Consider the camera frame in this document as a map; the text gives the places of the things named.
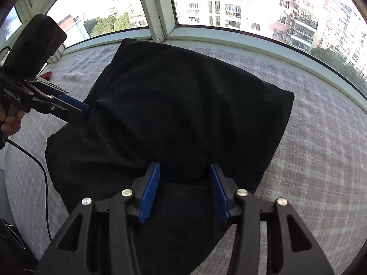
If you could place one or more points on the black yellow-striped garment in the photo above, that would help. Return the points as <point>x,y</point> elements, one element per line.
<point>186,106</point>

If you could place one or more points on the white window frame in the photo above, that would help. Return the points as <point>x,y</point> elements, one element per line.
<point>157,5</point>

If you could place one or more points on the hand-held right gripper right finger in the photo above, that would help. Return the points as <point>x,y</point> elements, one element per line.
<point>220,192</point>

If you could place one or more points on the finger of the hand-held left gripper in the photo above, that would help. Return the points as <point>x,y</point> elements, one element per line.
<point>74,104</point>
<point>63,113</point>

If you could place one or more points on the pink plaid blanket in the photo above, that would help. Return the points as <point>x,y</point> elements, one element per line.
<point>315,149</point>

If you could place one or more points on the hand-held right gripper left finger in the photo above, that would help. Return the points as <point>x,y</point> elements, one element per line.
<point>149,192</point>

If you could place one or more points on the red garment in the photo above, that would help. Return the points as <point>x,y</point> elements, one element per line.
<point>47,76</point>

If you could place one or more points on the person's left hand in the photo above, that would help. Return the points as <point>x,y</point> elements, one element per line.
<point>13,123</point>

